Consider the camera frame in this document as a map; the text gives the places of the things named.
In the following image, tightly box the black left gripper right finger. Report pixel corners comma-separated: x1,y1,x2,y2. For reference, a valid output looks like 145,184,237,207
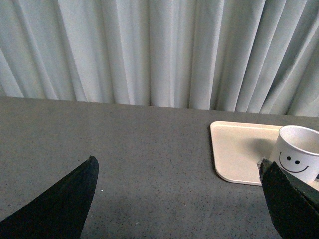
257,158,319,239

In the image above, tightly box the white smiley face mug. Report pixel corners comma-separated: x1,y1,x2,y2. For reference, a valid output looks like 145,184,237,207
270,125,319,183

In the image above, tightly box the white pleated curtain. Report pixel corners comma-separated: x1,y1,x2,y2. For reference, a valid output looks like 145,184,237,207
0,0,319,117

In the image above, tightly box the beige rectangular tray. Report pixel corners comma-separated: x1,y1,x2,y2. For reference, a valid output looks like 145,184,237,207
210,121,319,189

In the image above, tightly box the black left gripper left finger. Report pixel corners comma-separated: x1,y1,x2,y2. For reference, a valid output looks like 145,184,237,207
0,156,99,239

